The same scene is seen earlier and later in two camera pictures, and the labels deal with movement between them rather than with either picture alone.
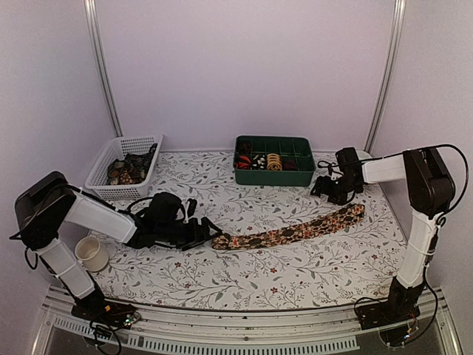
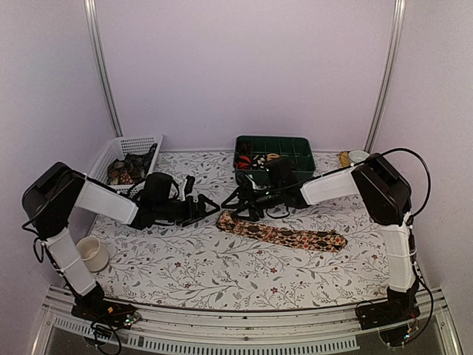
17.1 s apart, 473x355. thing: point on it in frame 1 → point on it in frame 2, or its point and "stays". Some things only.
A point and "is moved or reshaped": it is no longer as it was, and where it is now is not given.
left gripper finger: (205, 221) → (202, 199)
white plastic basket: (125, 170) stays
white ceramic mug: (93, 255) stays
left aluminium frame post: (95, 40) stays
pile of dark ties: (130, 169) stays
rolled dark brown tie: (244, 147) stays
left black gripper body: (168, 234) → (165, 212)
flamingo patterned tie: (244, 239) is moved or reshaped
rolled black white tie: (259, 162) stays
